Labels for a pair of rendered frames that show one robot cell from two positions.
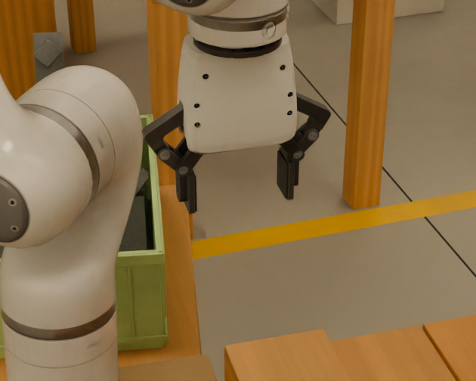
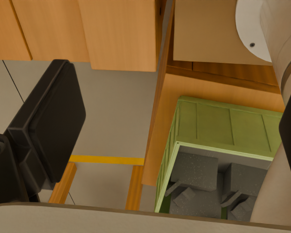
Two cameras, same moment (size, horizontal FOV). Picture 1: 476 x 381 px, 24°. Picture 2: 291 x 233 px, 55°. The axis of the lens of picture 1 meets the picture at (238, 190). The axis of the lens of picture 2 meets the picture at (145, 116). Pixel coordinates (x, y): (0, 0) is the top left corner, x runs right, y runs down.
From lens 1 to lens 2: 0.91 m
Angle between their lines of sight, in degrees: 15
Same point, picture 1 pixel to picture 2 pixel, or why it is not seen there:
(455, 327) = (11, 52)
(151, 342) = (187, 99)
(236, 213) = (115, 171)
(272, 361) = (130, 50)
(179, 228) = (150, 162)
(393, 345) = (51, 48)
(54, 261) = not seen: outside the picture
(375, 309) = not seen: hidden behind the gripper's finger
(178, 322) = (168, 108)
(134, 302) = (195, 119)
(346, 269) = (82, 140)
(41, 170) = not seen: outside the picture
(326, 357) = (94, 44)
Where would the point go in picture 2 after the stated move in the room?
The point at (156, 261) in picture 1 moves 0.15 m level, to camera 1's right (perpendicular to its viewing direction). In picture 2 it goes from (181, 137) to (117, 121)
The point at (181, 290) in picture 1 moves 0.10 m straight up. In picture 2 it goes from (160, 127) to (157, 153)
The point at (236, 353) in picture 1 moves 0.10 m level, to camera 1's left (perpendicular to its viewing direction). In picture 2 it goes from (150, 63) to (197, 76)
